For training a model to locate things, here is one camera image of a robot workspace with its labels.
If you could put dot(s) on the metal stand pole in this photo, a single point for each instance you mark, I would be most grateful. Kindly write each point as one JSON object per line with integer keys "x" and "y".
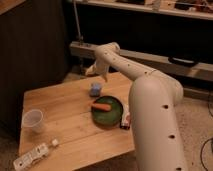
{"x": 80, "y": 37}

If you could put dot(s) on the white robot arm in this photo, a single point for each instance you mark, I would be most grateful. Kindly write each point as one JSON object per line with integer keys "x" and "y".
{"x": 152, "y": 98}

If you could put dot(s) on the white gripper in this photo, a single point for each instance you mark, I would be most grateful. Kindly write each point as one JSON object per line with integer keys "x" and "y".
{"x": 100, "y": 67}

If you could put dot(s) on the black case handle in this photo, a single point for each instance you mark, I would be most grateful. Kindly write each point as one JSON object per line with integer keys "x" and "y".
{"x": 182, "y": 62}

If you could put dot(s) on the wooden shelf board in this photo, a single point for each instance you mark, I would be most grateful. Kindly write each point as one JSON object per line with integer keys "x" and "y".
{"x": 144, "y": 8}

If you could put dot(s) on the small red white box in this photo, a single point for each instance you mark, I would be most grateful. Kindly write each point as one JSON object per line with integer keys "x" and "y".
{"x": 125, "y": 120}

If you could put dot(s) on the orange carrot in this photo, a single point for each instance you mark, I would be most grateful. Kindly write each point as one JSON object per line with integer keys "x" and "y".
{"x": 100, "y": 106}

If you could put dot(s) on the long grey case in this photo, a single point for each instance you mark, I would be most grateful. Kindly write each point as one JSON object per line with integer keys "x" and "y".
{"x": 134, "y": 64}

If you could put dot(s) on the wooden table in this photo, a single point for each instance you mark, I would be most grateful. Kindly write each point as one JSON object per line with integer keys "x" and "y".
{"x": 83, "y": 145}

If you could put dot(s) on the white ceramic cup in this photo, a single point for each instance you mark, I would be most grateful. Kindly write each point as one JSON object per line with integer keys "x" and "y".
{"x": 34, "y": 121}

